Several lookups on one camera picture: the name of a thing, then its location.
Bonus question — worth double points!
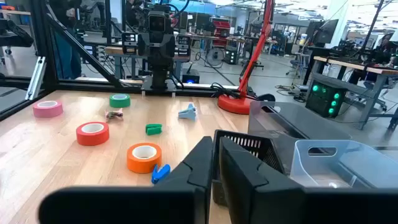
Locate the green tape roll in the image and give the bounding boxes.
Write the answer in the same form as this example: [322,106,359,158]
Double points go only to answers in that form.
[109,93,131,109]

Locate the red tool cabinet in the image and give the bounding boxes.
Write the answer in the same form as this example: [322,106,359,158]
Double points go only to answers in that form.
[211,17,231,47]

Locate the black monitor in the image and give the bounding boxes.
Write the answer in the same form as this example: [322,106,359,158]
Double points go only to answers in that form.
[313,19,340,45]

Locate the black aluminium table frame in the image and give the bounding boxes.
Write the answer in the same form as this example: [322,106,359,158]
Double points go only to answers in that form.
[0,0,249,122]

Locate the red desk lamp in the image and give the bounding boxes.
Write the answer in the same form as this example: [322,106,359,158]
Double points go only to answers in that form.
[217,0,276,115]

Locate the orange tape roll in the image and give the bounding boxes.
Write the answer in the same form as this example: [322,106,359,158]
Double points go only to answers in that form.
[126,142,162,174]

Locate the clear plastic bin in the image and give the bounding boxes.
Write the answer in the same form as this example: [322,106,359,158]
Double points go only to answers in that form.
[289,139,398,190]

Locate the black slotted plastic basket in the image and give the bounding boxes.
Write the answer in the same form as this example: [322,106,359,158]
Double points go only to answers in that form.
[212,129,287,207]

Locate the person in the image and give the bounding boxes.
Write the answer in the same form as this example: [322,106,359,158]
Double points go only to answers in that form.
[373,32,398,68]
[49,0,83,80]

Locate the black computer tower green lights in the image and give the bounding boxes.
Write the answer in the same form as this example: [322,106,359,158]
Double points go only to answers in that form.
[305,80,348,118]

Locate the green mini stapler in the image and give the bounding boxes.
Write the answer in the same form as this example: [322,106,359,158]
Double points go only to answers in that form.
[145,123,163,136]

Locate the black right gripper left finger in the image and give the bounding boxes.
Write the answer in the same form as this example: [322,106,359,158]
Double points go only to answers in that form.
[38,136,214,224]

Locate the silver frame bracket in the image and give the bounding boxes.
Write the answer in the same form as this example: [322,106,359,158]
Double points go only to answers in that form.
[25,56,47,101]

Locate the wooden top workbench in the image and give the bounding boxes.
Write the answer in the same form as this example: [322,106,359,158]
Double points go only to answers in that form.
[310,55,398,131]

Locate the black equipment box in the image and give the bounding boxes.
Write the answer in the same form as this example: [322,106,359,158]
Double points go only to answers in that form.
[121,32,138,55]
[177,34,192,57]

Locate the black box with blue light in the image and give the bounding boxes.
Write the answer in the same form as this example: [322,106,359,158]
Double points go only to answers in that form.
[182,68,200,85]

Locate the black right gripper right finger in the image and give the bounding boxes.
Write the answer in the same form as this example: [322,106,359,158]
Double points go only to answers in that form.
[219,136,398,224]

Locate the small computer green lights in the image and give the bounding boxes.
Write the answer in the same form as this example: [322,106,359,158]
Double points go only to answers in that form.
[224,46,239,65]

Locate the grey translucent plastic bin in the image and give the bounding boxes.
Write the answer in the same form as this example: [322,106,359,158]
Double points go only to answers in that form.
[248,100,353,180]

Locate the black floor fan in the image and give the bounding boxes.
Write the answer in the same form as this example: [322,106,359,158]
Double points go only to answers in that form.
[205,47,226,68]

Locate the pink tape roll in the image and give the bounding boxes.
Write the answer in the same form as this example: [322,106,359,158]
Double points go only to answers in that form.
[32,100,64,119]

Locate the black lamp cable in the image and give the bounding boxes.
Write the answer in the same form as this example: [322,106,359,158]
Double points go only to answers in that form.
[210,82,276,103]

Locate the pink staple remover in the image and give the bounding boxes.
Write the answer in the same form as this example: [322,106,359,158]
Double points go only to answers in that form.
[104,108,124,123]

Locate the red tape roll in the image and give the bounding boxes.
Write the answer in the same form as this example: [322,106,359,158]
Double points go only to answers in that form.
[75,121,110,147]

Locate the blue mini stapler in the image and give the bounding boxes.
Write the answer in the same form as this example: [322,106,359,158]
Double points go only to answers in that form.
[150,164,172,185]

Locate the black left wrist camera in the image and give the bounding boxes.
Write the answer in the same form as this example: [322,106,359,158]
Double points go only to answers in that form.
[148,10,167,34]

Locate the wooden bench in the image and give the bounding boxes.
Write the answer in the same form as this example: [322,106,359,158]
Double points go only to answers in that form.
[104,45,191,80]

